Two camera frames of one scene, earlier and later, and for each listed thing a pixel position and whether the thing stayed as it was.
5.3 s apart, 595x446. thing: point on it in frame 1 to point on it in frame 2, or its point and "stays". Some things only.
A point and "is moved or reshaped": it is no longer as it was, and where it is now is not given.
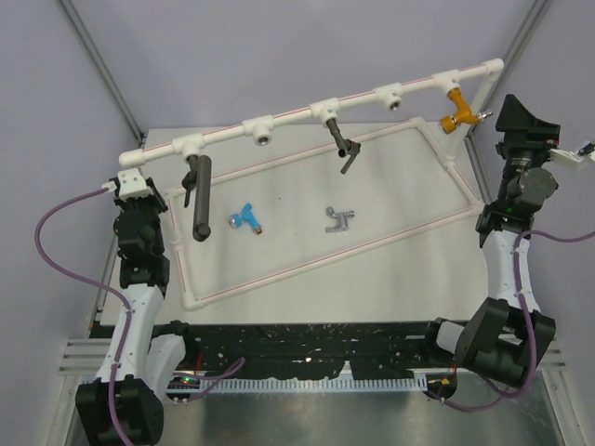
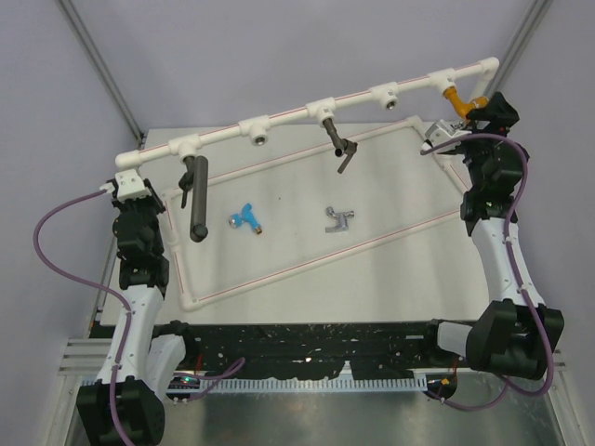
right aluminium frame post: x=535 y=19 stays
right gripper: x=522 y=131 to x=501 y=114
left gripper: x=152 y=199 stays
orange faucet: x=463 y=114 is moved or reshaped
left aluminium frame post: x=77 y=26 stays
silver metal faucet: x=343 y=224 stays
